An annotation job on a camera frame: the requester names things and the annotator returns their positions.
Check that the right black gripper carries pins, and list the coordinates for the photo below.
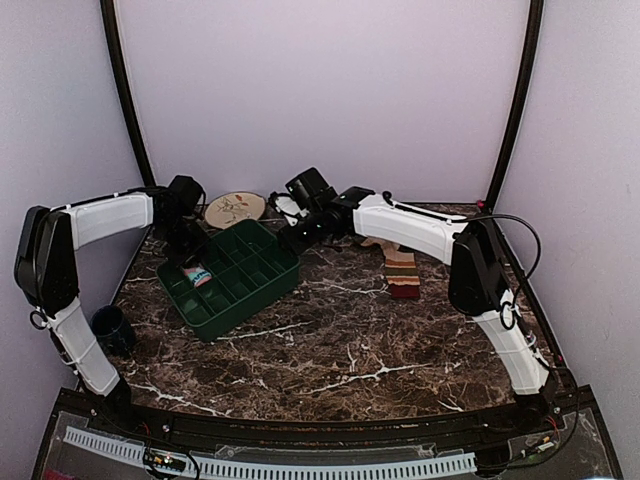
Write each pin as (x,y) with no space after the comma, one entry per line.
(293,244)

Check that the striped beige brown sock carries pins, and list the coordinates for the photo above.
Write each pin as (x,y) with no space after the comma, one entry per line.
(400,269)

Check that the round embroidered plate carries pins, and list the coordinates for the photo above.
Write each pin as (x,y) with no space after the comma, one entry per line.
(229,209)

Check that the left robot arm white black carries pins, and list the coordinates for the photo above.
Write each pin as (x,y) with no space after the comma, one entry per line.
(46,271)

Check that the black right frame post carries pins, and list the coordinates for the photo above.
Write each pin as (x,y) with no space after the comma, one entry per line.
(521,89)

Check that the small green circuit board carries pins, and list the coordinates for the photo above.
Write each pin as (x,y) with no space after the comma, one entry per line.
(161,459)

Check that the green plastic divider tray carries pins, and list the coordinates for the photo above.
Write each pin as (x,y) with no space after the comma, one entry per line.
(248,272)

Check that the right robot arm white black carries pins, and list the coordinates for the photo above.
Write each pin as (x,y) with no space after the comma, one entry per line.
(478,285)

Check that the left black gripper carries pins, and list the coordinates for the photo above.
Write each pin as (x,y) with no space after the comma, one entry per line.
(201,238)

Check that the black front table rail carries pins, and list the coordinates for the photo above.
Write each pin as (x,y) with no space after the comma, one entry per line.
(489,429)

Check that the pink sock with green patches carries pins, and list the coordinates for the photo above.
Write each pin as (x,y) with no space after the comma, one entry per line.
(197,275)

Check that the black left frame post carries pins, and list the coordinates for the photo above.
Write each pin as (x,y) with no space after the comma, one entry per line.
(126,100)

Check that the black frame post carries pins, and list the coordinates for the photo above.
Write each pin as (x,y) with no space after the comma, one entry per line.
(126,100)
(521,89)

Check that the dark blue cup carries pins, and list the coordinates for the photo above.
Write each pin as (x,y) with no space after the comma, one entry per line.
(113,331)

